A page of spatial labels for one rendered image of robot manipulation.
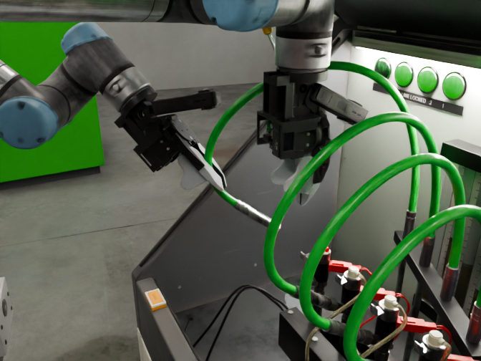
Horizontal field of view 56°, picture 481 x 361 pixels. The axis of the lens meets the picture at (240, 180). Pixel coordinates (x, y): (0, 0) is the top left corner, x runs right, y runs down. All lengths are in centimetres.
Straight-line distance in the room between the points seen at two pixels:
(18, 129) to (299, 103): 39
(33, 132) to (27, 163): 333
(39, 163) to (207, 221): 310
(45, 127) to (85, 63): 16
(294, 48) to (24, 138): 40
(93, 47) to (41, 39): 303
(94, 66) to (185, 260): 48
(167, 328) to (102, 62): 49
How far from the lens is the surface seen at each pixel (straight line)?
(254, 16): 51
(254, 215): 82
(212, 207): 102
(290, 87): 63
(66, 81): 83
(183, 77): 732
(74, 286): 275
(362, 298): 51
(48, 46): 385
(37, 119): 70
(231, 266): 113
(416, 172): 87
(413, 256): 88
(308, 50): 61
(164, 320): 93
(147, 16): 58
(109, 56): 81
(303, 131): 63
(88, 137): 402
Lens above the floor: 155
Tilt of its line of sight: 24 degrees down
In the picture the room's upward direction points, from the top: straight up
